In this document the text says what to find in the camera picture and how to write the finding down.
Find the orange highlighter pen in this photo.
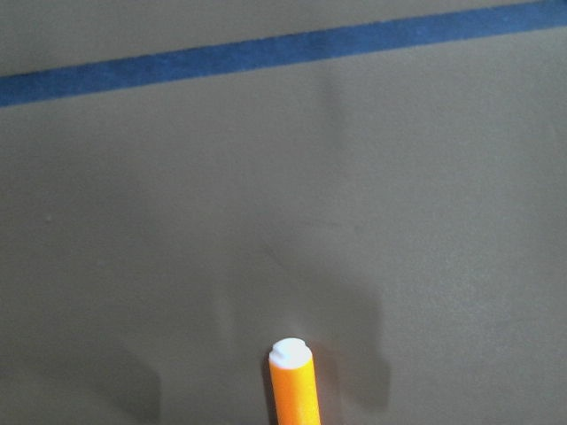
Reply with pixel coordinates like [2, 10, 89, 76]
[268, 337, 322, 425]

